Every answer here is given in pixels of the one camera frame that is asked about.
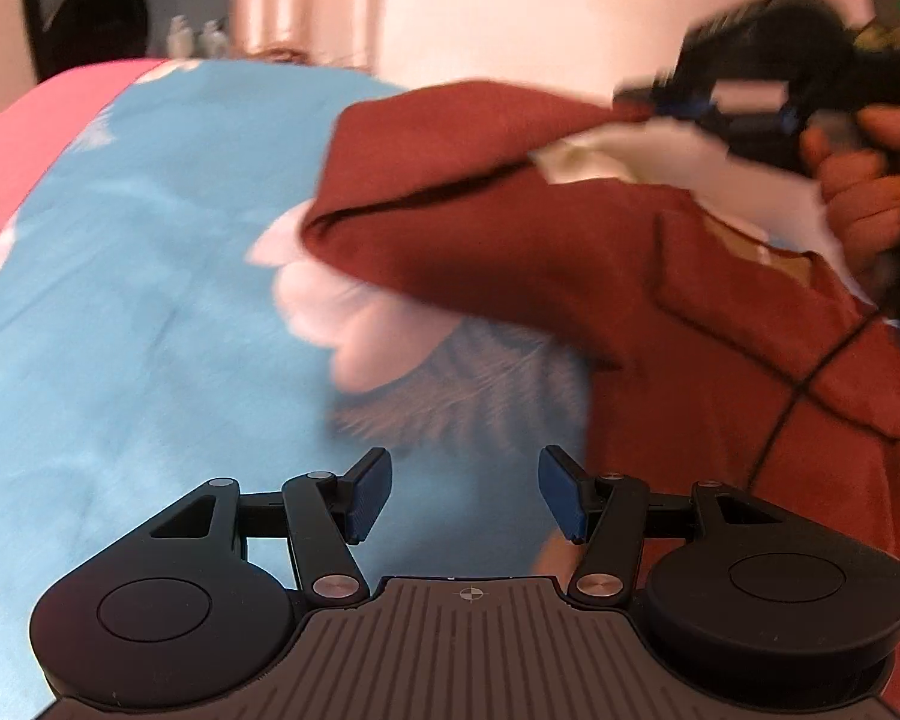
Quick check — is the person's right hand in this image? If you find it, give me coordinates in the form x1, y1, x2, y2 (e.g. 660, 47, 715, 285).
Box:
802, 106, 900, 301

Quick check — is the dark front-load washing machine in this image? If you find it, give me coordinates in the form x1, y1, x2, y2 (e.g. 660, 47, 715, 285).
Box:
22, 0, 152, 82

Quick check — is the small white bottle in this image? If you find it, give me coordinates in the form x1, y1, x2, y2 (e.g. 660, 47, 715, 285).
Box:
165, 15, 194, 60
198, 20, 229, 60

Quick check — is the dark red knit sweater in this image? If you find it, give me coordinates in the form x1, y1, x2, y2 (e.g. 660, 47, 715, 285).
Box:
299, 82, 900, 559

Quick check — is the blue floral bed sheet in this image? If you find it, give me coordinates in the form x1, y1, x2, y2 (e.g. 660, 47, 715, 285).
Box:
0, 62, 587, 718

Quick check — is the pink blanket edge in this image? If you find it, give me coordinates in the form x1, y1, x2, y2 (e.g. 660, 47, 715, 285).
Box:
0, 59, 170, 234

